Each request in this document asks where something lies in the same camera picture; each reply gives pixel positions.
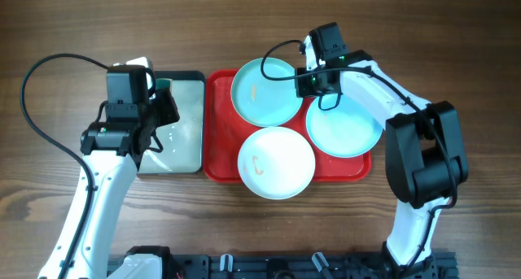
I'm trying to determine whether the green yellow sponge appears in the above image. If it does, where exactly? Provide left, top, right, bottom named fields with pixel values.
left=155, top=78, right=173, bottom=89

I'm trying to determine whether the light blue plate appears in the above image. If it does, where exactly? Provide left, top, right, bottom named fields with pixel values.
left=306, top=94, right=383, bottom=158

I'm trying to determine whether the light green plate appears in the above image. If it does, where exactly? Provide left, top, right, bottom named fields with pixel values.
left=230, top=58, right=303, bottom=127

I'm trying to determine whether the white plate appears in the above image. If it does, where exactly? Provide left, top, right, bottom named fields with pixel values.
left=237, top=127, right=316, bottom=200

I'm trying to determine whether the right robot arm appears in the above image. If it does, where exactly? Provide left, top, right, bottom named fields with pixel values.
left=296, top=49, right=469, bottom=277

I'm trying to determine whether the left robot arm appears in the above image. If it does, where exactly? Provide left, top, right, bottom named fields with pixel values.
left=38, top=89, right=179, bottom=278

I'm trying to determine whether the black water tray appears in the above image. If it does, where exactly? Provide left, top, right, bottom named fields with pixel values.
left=138, top=71, right=204, bottom=175

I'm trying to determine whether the red plastic tray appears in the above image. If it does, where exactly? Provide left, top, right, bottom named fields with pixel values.
left=203, top=69, right=372, bottom=184

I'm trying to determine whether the right black cable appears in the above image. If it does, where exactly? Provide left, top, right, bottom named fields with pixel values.
left=260, top=38, right=459, bottom=272

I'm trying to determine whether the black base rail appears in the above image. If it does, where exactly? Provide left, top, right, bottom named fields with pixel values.
left=107, top=250, right=459, bottom=279

